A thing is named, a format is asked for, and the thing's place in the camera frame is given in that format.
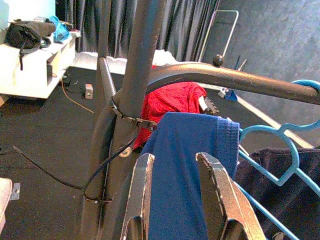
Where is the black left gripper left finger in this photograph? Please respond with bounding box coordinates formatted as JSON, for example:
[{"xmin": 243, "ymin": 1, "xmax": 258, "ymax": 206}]
[{"xmin": 120, "ymin": 152, "xmax": 156, "ymax": 240}]

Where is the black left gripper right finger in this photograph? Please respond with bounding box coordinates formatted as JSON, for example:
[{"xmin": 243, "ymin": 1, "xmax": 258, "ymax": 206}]
[{"xmin": 196, "ymin": 151, "xmax": 266, "ymax": 240}]

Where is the navy knit garment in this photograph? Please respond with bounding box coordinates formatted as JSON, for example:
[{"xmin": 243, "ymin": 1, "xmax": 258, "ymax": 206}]
[{"xmin": 234, "ymin": 147, "xmax": 320, "ymax": 240}]

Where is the light blue plastic hanger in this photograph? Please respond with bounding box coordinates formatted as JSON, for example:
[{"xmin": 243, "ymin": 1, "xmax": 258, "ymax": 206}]
[{"xmin": 236, "ymin": 79, "xmax": 320, "ymax": 240}]

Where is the blue shirt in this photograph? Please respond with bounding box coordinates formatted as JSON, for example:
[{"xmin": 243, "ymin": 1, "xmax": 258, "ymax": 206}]
[{"xmin": 139, "ymin": 111, "xmax": 241, "ymax": 240}]

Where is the long white floor strip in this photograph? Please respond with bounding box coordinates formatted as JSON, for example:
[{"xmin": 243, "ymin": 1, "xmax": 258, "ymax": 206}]
[{"xmin": 234, "ymin": 94, "xmax": 315, "ymax": 150}]

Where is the black machine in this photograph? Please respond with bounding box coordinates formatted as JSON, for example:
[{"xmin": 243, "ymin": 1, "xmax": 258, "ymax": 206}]
[{"xmin": 199, "ymin": 96, "xmax": 219, "ymax": 116}]

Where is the red cloth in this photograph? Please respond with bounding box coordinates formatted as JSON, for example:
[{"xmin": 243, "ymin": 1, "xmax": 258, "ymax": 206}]
[{"xmin": 133, "ymin": 81, "xmax": 208, "ymax": 151}]

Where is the small blue object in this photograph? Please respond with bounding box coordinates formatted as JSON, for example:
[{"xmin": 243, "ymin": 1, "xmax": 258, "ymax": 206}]
[{"xmin": 219, "ymin": 87, "xmax": 238, "ymax": 103}]

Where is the black rubber floor mat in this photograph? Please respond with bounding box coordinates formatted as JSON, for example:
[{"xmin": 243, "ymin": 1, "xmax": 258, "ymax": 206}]
[{"xmin": 0, "ymin": 66, "xmax": 320, "ymax": 240}]

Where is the small grey power box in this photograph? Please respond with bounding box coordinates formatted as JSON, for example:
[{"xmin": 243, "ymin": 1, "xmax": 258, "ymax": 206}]
[{"xmin": 84, "ymin": 83, "xmax": 94, "ymax": 99}]

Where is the black metal clothes rack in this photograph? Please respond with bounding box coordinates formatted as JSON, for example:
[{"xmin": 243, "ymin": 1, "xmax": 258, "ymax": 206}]
[{"xmin": 81, "ymin": 54, "xmax": 320, "ymax": 240}]

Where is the white low platform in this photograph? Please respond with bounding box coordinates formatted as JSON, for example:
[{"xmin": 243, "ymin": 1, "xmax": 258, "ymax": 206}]
[{"xmin": 72, "ymin": 48, "xmax": 181, "ymax": 76}]

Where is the black metal pole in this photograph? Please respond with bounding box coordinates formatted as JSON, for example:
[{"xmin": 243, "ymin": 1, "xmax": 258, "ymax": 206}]
[{"xmin": 117, "ymin": 0, "xmax": 168, "ymax": 121}]

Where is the white shelf unit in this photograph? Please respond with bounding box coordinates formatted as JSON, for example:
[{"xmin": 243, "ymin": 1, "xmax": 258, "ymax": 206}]
[{"xmin": 0, "ymin": 32, "xmax": 77, "ymax": 101}]

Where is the dark curtain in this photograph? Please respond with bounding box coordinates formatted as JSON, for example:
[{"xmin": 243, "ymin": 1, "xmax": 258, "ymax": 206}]
[{"xmin": 55, "ymin": 0, "xmax": 221, "ymax": 62}]

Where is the blue plastic bag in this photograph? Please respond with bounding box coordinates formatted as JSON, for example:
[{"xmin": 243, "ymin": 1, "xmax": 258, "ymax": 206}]
[{"xmin": 48, "ymin": 15, "xmax": 72, "ymax": 43}]

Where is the black bag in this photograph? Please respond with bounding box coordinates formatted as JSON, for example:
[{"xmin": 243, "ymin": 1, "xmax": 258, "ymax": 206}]
[{"xmin": 4, "ymin": 20, "xmax": 56, "ymax": 71}]

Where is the orange cable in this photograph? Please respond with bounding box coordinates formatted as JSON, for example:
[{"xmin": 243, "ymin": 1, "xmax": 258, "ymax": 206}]
[{"xmin": 61, "ymin": 77, "xmax": 95, "ymax": 115}]

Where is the small metal bracket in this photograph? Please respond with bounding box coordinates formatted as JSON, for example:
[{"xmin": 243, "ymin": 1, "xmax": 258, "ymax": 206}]
[{"xmin": 11, "ymin": 182, "xmax": 21, "ymax": 201}]

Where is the white wire frame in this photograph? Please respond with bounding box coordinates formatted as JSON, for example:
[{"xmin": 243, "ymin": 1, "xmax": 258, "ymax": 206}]
[{"xmin": 199, "ymin": 9, "xmax": 240, "ymax": 63}]

